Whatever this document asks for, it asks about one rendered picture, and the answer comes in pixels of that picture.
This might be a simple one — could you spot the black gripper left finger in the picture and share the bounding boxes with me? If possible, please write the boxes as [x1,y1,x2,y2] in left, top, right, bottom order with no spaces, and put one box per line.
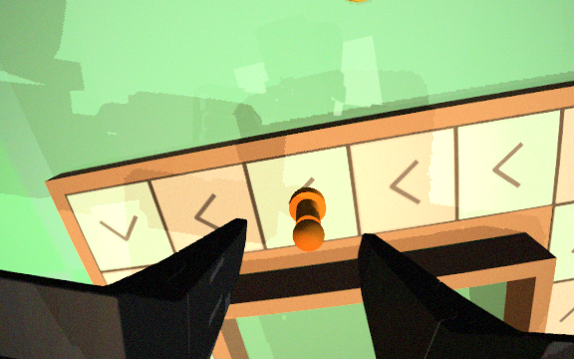
[0,218,247,359]

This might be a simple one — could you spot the cream game board squares with arrows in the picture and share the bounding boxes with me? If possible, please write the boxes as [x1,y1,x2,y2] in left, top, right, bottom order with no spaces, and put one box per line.
[65,106,574,359]

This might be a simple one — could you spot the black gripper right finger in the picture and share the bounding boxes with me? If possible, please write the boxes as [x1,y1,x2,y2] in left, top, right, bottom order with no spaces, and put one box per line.
[357,233,574,359]

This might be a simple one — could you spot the orange game pawn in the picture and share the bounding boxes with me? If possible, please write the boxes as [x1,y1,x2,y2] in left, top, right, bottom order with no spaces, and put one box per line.
[289,187,326,252]

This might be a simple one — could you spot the brown wooden board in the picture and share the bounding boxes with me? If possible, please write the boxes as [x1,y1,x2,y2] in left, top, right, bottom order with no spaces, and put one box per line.
[44,81,574,286]

